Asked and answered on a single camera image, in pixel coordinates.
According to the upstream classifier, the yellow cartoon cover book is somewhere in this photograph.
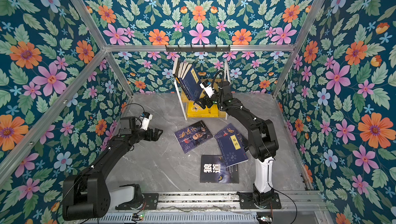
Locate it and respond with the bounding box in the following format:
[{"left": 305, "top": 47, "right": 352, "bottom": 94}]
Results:
[{"left": 187, "top": 102, "right": 219, "bottom": 115}]

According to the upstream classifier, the black wolf cover book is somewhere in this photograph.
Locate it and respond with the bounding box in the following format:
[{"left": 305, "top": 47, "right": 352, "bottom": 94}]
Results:
[{"left": 200, "top": 155, "right": 239, "bottom": 184}]

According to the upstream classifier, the wooden shelf white frame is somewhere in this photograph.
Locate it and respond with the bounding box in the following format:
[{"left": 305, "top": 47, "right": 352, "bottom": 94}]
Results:
[{"left": 174, "top": 62, "right": 231, "bottom": 121}]

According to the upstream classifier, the navy book yellow label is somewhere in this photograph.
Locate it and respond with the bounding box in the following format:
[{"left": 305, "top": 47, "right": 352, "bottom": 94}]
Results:
[{"left": 178, "top": 61, "right": 188, "bottom": 98}]

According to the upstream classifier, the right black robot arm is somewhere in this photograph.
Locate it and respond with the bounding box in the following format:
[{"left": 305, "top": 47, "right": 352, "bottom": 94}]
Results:
[{"left": 195, "top": 80, "right": 279, "bottom": 207}]

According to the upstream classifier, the yellow book under shelf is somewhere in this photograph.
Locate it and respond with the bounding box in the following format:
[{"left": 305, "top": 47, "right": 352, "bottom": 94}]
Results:
[{"left": 187, "top": 114, "right": 219, "bottom": 118}]

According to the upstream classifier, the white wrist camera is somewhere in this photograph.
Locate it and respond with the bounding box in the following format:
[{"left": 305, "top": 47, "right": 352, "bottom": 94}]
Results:
[
  {"left": 200, "top": 80, "right": 216, "bottom": 98},
  {"left": 140, "top": 111, "right": 153, "bottom": 131}
]

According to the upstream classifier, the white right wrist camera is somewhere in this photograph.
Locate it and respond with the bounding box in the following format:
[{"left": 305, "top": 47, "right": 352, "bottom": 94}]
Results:
[{"left": 200, "top": 80, "right": 216, "bottom": 98}]

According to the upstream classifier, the purple book under right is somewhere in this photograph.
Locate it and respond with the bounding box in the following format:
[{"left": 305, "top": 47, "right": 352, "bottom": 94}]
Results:
[{"left": 214, "top": 123, "right": 248, "bottom": 150}]

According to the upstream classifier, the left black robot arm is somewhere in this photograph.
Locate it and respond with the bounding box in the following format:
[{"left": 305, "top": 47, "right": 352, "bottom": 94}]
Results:
[{"left": 61, "top": 112, "right": 163, "bottom": 221}]

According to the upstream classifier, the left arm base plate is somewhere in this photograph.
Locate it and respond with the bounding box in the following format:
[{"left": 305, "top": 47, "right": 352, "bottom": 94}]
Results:
[{"left": 115, "top": 193, "right": 159, "bottom": 211}]

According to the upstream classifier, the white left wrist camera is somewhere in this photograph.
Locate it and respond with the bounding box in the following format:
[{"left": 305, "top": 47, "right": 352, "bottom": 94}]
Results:
[{"left": 140, "top": 111, "right": 153, "bottom": 131}]

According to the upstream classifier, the dark illustrated cover book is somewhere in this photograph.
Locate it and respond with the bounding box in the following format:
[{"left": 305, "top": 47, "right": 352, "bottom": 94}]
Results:
[{"left": 174, "top": 120, "right": 213, "bottom": 154}]

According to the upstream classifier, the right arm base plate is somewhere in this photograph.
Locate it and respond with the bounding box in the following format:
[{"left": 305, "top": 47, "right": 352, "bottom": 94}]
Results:
[{"left": 237, "top": 192, "right": 282, "bottom": 210}]

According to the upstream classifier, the black book on shelf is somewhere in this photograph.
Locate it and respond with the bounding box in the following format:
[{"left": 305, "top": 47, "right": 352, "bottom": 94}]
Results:
[{"left": 172, "top": 58, "right": 180, "bottom": 85}]

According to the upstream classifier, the black hook rail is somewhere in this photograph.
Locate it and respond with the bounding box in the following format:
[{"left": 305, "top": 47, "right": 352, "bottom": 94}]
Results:
[{"left": 165, "top": 45, "right": 231, "bottom": 53}]

